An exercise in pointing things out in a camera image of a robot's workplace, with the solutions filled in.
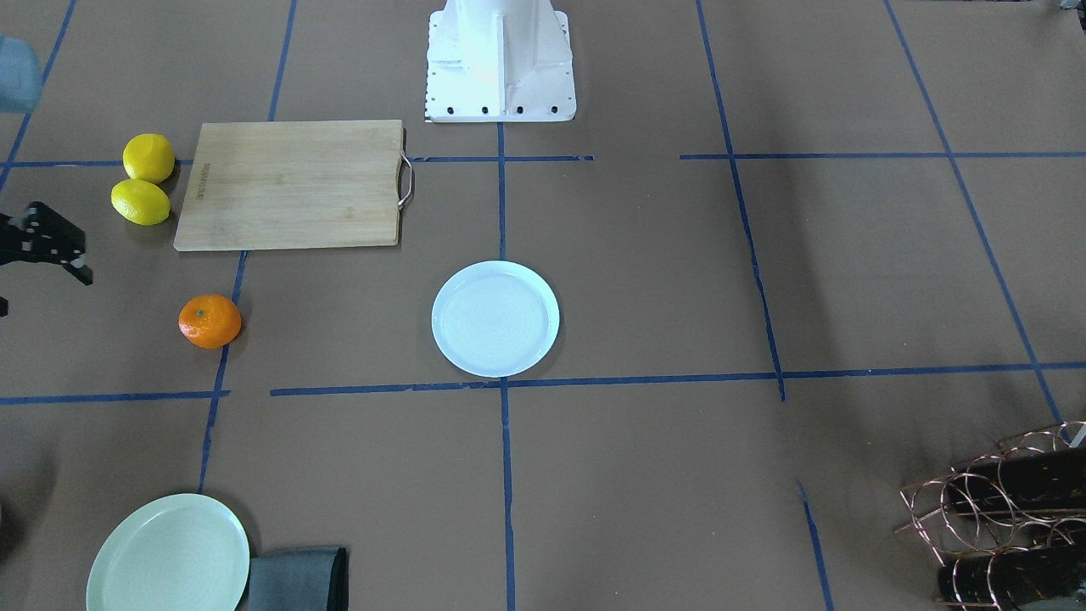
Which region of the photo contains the orange fruit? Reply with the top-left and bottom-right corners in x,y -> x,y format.
177,294 -> 242,351

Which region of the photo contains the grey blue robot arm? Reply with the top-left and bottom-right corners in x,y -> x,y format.
1,36 -> 43,115

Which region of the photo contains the light blue plate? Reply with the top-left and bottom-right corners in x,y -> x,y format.
431,260 -> 560,378

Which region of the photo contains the light green plate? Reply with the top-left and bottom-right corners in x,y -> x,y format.
85,494 -> 249,610

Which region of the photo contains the wooden cutting board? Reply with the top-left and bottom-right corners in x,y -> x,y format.
174,120 -> 414,252

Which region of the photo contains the dark grey folded cloth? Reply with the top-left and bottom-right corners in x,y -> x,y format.
247,547 -> 350,610

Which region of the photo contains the yellow lemon near board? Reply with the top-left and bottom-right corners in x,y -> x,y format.
111,178 -> 171,226

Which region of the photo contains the yellow lemon far side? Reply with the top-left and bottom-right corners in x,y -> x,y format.
121,133 -> 177,184

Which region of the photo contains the dark wine bottle front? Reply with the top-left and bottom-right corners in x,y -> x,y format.
936,546 -> 1085,610

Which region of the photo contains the dark wine bottle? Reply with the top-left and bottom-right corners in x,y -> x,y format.
936,546 -> 1085,610
947,447 -> 1085,515

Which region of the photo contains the dark wine bottle middle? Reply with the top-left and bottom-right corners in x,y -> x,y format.
947,447 -> 1085,515

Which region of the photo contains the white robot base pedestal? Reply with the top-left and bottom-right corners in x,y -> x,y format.
424,1 -> 578,123

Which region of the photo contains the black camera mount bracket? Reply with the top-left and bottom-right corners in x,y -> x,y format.
1,201 -> 93,287

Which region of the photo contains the copper wire bottle rack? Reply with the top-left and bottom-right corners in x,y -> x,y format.
898,421 -> 1085,610

